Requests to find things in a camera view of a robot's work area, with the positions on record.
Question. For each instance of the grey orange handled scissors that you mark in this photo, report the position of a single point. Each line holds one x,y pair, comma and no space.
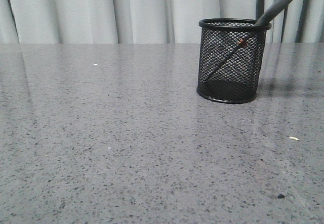
269,15

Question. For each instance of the black mesh pen bucket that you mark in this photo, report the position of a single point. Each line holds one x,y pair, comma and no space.
230,59

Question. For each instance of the grey pleated curtain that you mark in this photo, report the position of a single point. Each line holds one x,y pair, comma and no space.
116,21

